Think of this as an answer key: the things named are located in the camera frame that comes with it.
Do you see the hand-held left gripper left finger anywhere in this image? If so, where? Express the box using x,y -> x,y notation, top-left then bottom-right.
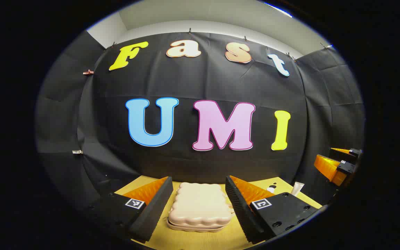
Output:
82,176 -> 174,243

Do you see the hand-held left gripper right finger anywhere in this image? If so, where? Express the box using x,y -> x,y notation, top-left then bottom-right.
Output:
225,175 -> 320,244

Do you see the white squeeze tube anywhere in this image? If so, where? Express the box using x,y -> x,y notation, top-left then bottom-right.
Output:
290,182 -> 305,197

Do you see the black backdrop cloth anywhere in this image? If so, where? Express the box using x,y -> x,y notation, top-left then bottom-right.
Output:
35,31 -> 365,209

